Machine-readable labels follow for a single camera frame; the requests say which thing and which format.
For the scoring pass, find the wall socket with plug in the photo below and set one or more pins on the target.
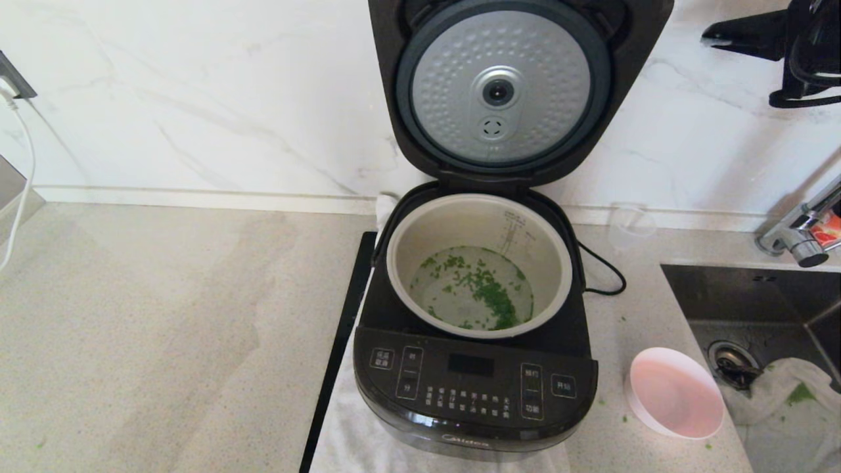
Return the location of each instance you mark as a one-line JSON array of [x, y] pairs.
[[14, 82]]

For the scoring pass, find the chopped green food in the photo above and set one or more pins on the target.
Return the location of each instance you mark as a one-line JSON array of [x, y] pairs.
[[486, 289]]

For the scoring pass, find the white towel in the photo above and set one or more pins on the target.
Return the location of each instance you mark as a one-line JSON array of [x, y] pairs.
[[345, 433]]

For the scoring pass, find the sink drain strainer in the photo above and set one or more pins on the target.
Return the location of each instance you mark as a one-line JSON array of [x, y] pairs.
[[730, 362]]

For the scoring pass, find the red orange packet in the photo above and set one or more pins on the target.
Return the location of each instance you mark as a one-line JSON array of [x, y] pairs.
[[828, 230]]

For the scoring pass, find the black rice cooker lid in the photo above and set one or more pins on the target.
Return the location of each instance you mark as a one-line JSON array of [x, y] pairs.
[[453, 85]]

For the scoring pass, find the steel sink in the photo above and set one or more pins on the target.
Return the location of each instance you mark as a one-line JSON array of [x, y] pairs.
[[742, 302]]

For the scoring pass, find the grey inner pot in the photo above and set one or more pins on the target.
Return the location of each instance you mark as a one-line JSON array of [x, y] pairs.
[[414, 243]]

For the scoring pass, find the black rice cooker body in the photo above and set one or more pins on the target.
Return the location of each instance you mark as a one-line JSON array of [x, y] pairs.
[[473, 387]]

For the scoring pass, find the black flat strip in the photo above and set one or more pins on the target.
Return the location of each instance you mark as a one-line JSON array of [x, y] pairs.
[[341, 328]]

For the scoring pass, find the chrome faucet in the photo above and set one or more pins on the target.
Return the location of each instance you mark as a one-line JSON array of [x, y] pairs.
[[798, 238]]

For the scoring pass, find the clear measuring cup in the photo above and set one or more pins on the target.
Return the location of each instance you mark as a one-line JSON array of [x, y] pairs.
[[631, 226]]

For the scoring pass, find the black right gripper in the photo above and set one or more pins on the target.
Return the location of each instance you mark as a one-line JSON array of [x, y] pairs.
[[815, 39]]

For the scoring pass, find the white cloth with green bits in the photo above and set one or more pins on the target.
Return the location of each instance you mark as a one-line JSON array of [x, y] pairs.
[[782, 420]]

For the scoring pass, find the pink bowl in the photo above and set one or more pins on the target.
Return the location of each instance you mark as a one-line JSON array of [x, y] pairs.
[[677, 394]]

